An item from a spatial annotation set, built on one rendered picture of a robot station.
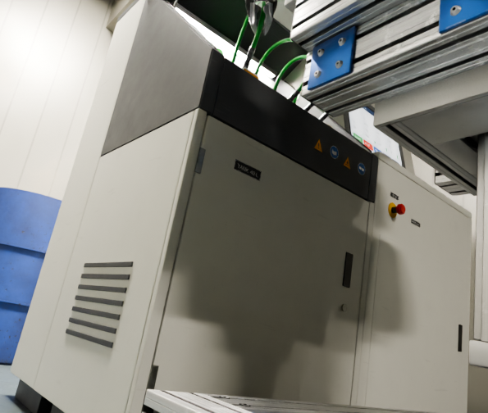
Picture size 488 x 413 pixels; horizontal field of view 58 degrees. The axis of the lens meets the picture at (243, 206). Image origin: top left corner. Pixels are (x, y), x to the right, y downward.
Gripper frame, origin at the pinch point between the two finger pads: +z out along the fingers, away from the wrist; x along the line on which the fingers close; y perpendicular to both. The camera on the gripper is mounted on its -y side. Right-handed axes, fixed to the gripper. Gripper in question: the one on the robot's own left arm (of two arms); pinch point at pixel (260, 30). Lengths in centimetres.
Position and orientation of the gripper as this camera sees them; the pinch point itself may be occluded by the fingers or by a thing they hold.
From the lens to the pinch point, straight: 145.4
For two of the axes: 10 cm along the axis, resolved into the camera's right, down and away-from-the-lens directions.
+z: -0.2, 8.8, 4.7
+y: 1.0, 4.7, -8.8
